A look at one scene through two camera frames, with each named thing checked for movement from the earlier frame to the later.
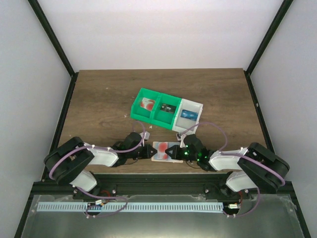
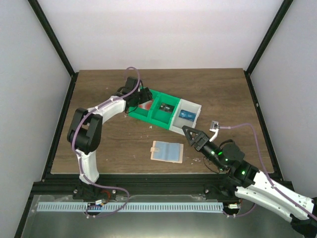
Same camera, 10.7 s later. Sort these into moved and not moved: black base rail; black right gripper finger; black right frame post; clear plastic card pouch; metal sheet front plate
Moved: black right gripper finger
Not moved: metal sheet front plate; black right frame post; black base rail; clear plastic card pouch
